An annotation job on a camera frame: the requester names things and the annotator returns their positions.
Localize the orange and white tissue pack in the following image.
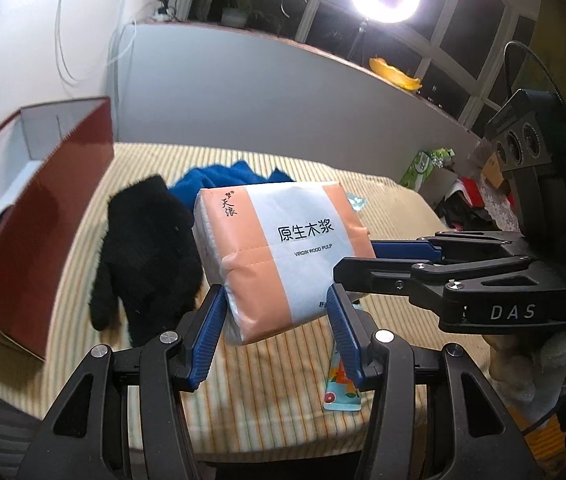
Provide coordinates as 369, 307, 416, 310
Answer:
193, 178, 375, 347

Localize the pile of clothes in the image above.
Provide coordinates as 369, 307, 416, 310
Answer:
438, 177, 520, 235

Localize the window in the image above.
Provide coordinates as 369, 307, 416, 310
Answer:
160, 0, 544, 133

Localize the black cable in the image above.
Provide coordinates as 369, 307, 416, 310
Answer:
506, 40, 566, 161

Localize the striped beige bedsheet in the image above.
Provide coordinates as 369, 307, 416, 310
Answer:
43, 141, 456, 453

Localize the yellow plastic object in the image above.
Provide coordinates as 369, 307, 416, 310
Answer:
369, 56, 424, 92

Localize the person's right hand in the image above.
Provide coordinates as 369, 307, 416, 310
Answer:
486, 332, 539, 381

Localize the orange and teal wipes packet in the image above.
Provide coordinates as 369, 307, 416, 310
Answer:
322, 300, 364, 413

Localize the white cable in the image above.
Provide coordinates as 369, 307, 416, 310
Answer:
55, 0, 138, 88

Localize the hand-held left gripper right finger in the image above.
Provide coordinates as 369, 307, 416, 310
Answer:
324, 282, 539, 480

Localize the blue knit hat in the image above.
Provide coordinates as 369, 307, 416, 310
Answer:
169, 160, 296, 206

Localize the brown cardboard box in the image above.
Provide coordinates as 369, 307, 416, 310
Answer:
480, 152, 511, 196

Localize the black plush glove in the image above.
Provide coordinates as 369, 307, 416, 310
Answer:
88, 174, 214, 348

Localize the green tissue box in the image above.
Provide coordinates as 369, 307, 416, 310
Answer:
399, 147, 456, 190

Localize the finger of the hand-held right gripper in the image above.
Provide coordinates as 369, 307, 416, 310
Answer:
334, 257, 539, 306
370, 231, 534, 266

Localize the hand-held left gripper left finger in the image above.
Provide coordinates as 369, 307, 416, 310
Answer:
20, 284, 228, 480

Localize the light stand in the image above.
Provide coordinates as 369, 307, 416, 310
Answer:
345, 20, 369, 61

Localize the dark red cardboard box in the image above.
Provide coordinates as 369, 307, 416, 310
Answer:
0, 96, 116, 361

